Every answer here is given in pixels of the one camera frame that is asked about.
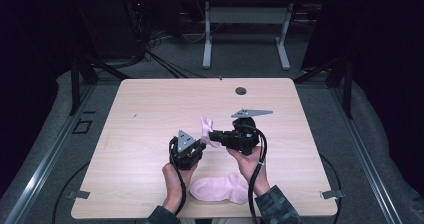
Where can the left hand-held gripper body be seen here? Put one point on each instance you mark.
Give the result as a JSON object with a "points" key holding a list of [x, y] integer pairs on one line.
{"points": [[186, 150]]}

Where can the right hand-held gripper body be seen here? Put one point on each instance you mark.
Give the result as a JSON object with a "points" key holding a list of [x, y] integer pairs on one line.
{"points": [[243, 137]]}

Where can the pink sock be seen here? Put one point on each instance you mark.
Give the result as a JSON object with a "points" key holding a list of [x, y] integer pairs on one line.
{"points": [[220, 189], [208, 130]]}

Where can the person's right hand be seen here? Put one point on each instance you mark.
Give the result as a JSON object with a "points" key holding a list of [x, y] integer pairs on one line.
{"points": [[250, 167]]}

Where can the person's left hand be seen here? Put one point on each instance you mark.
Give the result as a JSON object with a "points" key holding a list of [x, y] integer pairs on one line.
{"points": [[175, 180]]}

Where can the person's legs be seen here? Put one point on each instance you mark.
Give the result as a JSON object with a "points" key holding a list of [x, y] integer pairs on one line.
{"points": [[220, 221]]}

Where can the white desk with metal legs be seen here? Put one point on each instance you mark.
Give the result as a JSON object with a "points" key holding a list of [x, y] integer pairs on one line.
{"points": [[246, 14]]}

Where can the dark equipment rack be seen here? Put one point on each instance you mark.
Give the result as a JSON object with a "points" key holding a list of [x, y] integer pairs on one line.
{"points": [[135, 20]]}

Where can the grey metal table bracket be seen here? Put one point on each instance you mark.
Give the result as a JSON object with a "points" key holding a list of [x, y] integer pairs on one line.
{"points": [[78, 194], [331, 194]]}

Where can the black metal frame stand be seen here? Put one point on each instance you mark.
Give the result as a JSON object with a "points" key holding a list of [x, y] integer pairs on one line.
{"points": [[348, 87], [75, 84]]}

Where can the aluminium floor rail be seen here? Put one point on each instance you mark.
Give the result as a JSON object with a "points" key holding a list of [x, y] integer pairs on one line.
{"points": [[366, 164], [50, 164]]}

